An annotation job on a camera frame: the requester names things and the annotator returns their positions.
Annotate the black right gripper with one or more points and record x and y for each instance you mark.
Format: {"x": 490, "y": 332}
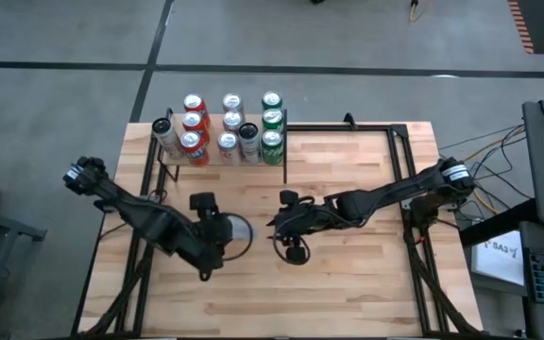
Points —
{"x": 300, "y": 219}

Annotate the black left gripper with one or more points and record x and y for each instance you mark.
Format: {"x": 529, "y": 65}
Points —
{"x": 206, "y": 236}

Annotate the green Sprite can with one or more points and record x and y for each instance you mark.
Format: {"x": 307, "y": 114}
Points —
{"x": 272, "y": 118}
{"x": 272, "y": 138}
{"x": 271, "y": 99}

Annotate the red Fanta can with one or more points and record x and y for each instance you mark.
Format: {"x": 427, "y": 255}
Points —
{"x": 192, "y": 119}
{"x": 190, "y": 139}
{"x": 193, "y": 100}

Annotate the silver white can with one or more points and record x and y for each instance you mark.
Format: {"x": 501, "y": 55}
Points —
{"x": 228, "y": 140}

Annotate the white Celsius Arctic Vibe can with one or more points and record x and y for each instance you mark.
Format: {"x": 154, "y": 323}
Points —
{"x": 248, "y": 130}

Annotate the pink silver can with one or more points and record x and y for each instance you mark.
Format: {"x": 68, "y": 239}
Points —
{"x": 232, "y": 120}

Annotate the white Celsius can black lid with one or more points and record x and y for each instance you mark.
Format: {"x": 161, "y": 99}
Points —
{"x": 161, "y": 125}

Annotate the silver Diet Coke can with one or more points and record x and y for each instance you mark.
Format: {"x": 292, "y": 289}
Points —
{"x": 232, "y": 100}

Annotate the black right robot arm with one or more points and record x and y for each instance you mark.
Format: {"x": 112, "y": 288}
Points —
{"x": 395, "y": 189}

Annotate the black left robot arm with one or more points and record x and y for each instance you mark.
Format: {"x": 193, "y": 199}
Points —
{"x": 125, "y": 208}

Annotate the wooden shelf board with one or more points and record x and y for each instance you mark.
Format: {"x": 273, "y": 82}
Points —
{"x": 215, "y": 160}

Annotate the grey metal mounting plate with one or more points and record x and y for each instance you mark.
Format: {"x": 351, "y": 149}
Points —
{"x": 405, "y": 204}

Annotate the grey metal side table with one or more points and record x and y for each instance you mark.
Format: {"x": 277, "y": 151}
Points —
{"x": 12, "y": 226}

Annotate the black support beam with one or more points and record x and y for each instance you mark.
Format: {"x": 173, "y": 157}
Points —
{"x": 494, "y": 227}

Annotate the white paper sign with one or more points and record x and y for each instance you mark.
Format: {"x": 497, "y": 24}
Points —
{"x": 498, "y": 257}

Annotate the wooden shelf with black frame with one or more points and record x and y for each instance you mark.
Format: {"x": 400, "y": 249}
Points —
{"x": 284, "y": 160}

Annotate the black aluminium table frame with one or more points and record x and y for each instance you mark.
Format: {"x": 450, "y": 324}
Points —
{"x": 338, "y": 128}

